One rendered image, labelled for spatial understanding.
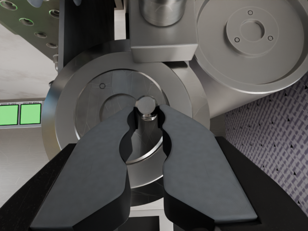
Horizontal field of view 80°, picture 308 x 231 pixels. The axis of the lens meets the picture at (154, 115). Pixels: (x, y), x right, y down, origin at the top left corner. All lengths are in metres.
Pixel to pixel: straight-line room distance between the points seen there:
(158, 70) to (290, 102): 0.16
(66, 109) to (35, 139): 0.41
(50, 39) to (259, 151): 0.47
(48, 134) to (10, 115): 0.44
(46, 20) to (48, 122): 0.30
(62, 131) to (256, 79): 0.17
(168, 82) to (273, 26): 0.11
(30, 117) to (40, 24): 0.24
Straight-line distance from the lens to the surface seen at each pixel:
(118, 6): 0.53
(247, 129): 0.34
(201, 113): 0.17
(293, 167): 0.26
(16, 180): 0.61
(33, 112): 0.58
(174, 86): 0.16
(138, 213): 0.52
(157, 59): 0.16
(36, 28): 0.49
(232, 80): 0.18
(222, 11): 0.21
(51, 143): 0.18
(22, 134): 0.60
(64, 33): 0.22
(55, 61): 0.58
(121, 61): 0.17
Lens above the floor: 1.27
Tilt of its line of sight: 8 degrees down
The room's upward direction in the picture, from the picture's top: 177 degrees clockwise
